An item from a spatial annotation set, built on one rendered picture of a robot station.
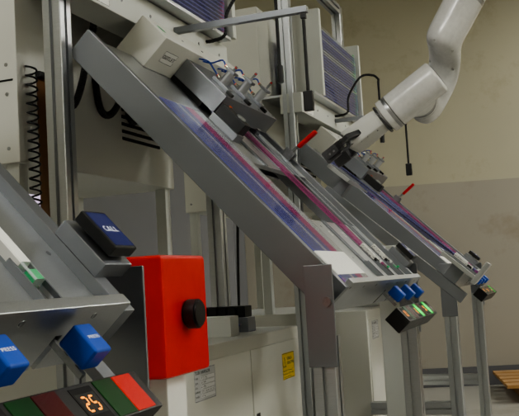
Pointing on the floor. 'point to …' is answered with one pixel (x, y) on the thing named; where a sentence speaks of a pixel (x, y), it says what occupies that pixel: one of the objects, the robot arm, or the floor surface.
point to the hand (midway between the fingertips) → (333, 158)
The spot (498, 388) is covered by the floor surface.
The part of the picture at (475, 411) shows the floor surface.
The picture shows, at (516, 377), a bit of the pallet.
